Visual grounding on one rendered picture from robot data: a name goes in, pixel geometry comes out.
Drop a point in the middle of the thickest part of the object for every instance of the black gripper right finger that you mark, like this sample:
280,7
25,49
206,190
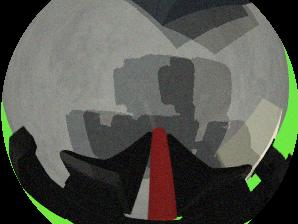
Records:
193,178

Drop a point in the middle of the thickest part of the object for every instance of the red peg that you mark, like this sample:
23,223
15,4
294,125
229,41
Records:
162,202

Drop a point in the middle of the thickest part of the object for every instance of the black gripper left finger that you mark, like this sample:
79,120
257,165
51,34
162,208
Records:
121,173

